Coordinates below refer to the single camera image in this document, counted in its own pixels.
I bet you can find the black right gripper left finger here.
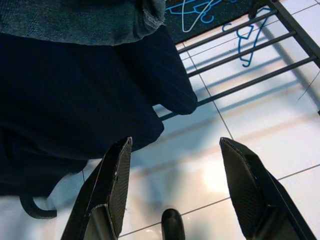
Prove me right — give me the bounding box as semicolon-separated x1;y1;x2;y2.
59;136;133;240

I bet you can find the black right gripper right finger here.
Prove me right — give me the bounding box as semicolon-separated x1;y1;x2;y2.
219;136;318;240

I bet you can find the pale blue plastic hanger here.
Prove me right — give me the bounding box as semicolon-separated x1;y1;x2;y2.
181;0;210;33

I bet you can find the black curved hook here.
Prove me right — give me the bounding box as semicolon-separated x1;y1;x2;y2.
19;191;58;220

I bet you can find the dark navy ribbed garment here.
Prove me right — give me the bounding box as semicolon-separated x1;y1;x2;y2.
0;24;198;198

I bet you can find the grey metal drying rack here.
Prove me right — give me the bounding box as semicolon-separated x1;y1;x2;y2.
153;0;320;122

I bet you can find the grey blue knit garment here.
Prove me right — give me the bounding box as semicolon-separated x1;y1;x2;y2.
0;0;167;47

